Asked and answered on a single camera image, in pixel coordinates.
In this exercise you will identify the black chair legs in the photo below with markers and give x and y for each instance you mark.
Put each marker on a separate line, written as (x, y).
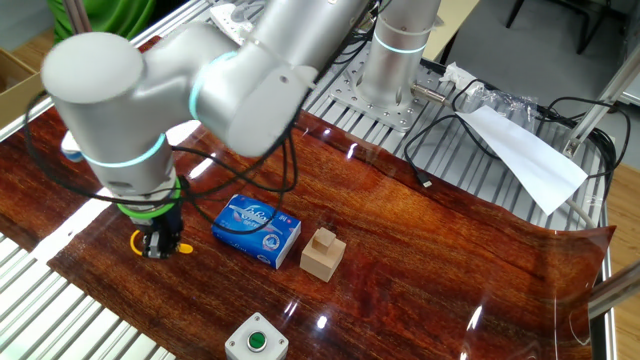
(584, 45)

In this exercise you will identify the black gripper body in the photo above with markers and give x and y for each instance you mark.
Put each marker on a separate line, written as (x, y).
(172, 227)

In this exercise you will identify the brown cardboard box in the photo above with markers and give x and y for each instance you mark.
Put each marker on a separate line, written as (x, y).
(17, 90)

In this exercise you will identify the grey box green button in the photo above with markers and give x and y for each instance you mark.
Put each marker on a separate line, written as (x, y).
(240, 347)

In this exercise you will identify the green cloth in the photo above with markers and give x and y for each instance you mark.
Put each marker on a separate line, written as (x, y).
(115, 17)

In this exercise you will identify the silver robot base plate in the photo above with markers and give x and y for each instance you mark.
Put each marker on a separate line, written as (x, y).
(395, 117)

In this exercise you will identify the crumpled clear plastic bag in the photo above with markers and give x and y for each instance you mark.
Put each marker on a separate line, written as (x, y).
(457, 75)

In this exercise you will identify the wooden block puzzle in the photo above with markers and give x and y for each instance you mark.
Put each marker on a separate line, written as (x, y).
(320, 262)

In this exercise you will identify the white paper sheet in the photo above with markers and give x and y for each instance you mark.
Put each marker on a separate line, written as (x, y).
(530, 160)

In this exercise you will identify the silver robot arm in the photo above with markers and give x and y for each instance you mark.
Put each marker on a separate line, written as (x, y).
(125, 150)

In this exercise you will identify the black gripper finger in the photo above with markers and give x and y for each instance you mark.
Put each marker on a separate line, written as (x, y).
(155, 247)

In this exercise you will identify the blue tissue pack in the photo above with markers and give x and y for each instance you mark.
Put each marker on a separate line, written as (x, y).
(260, 235)

